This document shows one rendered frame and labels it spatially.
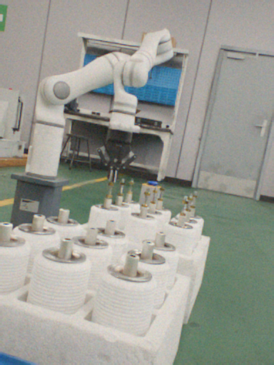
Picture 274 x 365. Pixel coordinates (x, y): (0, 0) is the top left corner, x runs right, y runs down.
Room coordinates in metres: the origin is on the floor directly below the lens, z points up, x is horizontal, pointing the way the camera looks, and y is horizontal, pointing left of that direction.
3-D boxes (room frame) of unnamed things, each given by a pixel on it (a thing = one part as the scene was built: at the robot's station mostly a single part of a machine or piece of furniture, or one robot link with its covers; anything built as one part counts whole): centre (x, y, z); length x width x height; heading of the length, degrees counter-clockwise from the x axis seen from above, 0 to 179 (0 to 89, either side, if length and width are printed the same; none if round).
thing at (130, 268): (0.65, -0.02, 0.26); 0.02 x 0.02 x 0.03
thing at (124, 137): (1.24, 0.08, 0.46); 0.08 x 0.08 x 0.09
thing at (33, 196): (1.34, 0.32, 0.15); 0.15 x 0.15 x 0.30; 83
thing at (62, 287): (0.68, 0.10, 0.16); 0.10 x 0.10 x 0.18
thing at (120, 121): (1.23, 0.08, 0.53); 0.11 x 0.09 x 0.06; 12
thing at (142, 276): (0.65, -0.02, 0.25); 0.08 x 0.08 x 0.01
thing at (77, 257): (0.68, 0.10, 0.25); 0.08 x 0.08 x 0.01
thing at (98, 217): (1.24, 0.08, 0.16); 0.10 x 0.10 x 0.18
